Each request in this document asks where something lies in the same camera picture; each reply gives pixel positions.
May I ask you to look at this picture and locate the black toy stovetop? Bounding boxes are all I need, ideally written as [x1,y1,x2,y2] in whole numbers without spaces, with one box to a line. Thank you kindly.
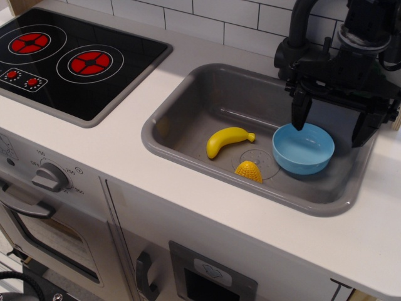
[1,8,173,128]

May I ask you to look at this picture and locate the toy oven door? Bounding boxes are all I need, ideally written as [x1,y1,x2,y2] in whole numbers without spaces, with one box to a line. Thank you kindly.
[1,179,134,300]

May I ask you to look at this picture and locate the grey oven door handle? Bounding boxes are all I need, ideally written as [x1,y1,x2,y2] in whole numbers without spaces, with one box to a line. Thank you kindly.
[1,180,56,219]

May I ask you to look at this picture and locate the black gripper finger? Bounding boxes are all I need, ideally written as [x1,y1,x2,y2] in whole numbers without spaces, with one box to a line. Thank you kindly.
[352,109,386,147]
[291,89,312,131]

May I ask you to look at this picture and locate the grey dispenser panel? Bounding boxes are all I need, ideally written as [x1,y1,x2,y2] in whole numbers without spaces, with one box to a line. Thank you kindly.
[169,241,258,301]

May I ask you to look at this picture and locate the yellow toy banana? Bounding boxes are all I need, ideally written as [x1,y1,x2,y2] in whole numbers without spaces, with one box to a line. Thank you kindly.
[206,127,256,159]

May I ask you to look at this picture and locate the light blue plastic bowl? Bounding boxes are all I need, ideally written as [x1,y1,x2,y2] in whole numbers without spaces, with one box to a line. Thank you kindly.
[272,123,335,176]

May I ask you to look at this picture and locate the dark grey toy faucet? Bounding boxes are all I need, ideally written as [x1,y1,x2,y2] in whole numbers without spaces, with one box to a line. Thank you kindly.
[274,0,331,80]

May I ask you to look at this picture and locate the yellow toy corn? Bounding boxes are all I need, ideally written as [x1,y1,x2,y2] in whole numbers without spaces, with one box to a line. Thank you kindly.
[235,161,263,183]

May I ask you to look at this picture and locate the grey cabinet door handle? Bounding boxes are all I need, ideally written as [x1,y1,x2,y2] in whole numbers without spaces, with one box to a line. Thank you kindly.
[135,251,160,301]

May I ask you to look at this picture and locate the grey toy sink basin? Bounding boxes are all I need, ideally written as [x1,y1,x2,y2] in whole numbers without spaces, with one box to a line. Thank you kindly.
[142,64,374,216]

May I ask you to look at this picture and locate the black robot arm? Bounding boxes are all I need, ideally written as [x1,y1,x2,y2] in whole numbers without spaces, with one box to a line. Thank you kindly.
[274,1,400,147]

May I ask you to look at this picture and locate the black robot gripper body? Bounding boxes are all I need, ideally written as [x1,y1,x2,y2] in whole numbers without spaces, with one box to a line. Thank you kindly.
[286,51,400,124]

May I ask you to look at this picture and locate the black cable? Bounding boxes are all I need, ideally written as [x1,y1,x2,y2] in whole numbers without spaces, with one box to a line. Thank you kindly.
[0,271,44,301]

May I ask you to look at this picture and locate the grey oven temperature knob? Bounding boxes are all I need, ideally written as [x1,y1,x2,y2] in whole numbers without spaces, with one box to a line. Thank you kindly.
[31,162,69,193]

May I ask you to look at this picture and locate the green toy bell pepper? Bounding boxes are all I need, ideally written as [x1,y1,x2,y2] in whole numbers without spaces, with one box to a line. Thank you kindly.
[372,60,387,80]

